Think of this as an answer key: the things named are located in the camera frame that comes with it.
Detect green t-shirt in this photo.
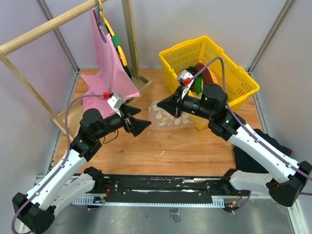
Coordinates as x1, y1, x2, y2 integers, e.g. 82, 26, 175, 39
111, 35, 134, 94

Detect wooden clothes rack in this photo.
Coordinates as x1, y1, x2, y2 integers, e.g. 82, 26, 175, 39
0, 0, 153, 132

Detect pink t-shirt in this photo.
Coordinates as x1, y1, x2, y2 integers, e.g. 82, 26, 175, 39
79, 7, 140, 120

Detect black toy grapes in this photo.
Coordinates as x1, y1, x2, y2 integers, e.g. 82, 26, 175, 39
186, 66, 197, 76

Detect grey clothes hanger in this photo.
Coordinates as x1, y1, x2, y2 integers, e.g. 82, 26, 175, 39
93, 0, 109, 43

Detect yellow clothes hanger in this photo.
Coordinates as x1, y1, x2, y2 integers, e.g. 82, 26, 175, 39
101, 3, 128, 67

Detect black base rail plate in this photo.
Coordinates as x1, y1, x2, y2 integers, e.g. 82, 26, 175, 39
76, 174, 247, 204

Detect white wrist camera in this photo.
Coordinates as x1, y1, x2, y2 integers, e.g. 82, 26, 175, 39
176, 70, 194, 88
103, 92, 124, 117

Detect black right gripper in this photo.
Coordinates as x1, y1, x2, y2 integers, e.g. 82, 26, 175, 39
156, 86, 214, 120

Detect dark navy cloth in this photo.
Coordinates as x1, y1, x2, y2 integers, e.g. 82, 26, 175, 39
233, 129, 293, 174

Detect toy papaya slice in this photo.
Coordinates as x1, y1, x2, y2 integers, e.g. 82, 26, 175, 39
196, 61, 219, 86

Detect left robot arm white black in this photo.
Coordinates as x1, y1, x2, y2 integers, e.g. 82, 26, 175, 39
11, 104, 151, 234

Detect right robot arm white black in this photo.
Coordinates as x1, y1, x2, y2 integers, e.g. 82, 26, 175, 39
157, 84, 312, 207

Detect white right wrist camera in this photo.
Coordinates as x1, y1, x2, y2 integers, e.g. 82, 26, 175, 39
176, 70, 194, 88

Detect clear polka dot zip bag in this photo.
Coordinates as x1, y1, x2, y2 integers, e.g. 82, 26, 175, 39
148, 100, 206, 130

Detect toy watermelon slice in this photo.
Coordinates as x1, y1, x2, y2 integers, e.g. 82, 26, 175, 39
192, 76, 203, 95

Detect yellow plastic basket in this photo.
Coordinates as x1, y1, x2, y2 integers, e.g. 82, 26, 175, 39
158, 35, 260, 131

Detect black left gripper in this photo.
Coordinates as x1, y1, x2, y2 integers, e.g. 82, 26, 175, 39
95, 103, 152, 139

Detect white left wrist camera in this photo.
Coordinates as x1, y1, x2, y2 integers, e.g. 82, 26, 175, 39
103, 92, 124, 117

